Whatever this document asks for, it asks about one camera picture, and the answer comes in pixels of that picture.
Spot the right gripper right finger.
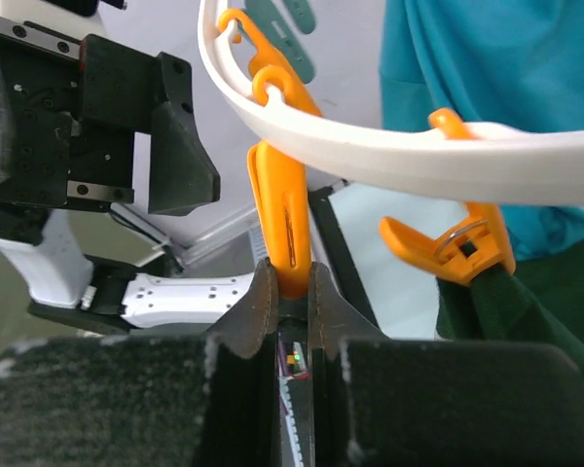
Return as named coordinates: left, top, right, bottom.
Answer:
left=308, top=263, right=584, bottom=466

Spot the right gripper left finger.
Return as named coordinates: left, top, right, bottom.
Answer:
left=0, top=262, right=278, bottom=466

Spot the teal clothes peg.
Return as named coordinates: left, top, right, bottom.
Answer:
left=243, top=0, right=316, bottom=84

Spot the white plastic clip hanger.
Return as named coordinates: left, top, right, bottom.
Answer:
left=197, top=1, right=584, bottom=205

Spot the orange clothes peg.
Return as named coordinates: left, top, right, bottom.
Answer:
left=247, top=65, right=321, bottom=299
left=378, top=107, right=517, bottom=287
left=217, top=8, right=295, bottom=78

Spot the green and white garment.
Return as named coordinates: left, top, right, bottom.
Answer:
left=436, top=240, right=584, bottom=376

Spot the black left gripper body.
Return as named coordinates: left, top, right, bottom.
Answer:
left=0, top=17, right=134, bottom=212

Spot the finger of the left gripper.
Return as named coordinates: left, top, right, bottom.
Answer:
left=80, top=34, right=221, bottom=217

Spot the teal blue garment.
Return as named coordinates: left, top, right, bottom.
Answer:
left=378, top=0, right=584, bottom=264

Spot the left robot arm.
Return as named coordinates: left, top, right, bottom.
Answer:
left=0, top=1, right=252, bottom=335

